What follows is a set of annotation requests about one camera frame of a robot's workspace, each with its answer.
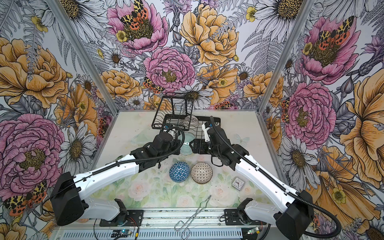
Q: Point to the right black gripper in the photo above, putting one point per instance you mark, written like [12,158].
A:
[201,150]

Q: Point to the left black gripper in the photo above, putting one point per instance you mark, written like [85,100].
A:
[176,144]

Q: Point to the mint green bowl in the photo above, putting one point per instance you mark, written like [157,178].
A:
[186,149]

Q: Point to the white lattice pattern bowl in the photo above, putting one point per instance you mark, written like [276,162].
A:
[191,122]

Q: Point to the blue triangle pattern bowl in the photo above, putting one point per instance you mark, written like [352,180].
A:
[179,172]

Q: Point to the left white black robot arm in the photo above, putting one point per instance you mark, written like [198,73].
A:
[71,198]

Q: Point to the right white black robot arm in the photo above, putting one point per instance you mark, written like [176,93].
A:
[292,212]

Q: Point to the brown dotted pattern bowl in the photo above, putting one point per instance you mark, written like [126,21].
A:
[201,173]

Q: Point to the left green circuit board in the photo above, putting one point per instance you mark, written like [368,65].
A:
[117,234]

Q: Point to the green circuit board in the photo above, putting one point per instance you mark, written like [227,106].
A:
[117,234]
[252,231]

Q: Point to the right green circuit board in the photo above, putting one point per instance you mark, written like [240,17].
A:
[252,231]

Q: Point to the black wire dish rack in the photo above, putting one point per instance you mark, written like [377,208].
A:
[177,110]

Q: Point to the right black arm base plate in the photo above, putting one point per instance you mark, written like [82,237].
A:
[235,217]

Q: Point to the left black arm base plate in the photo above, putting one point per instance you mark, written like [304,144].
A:
[132,218]

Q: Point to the aluminium front rail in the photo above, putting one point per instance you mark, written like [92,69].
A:
[172,224]

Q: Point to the metal wire tongs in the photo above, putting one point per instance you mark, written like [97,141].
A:
[183,227]

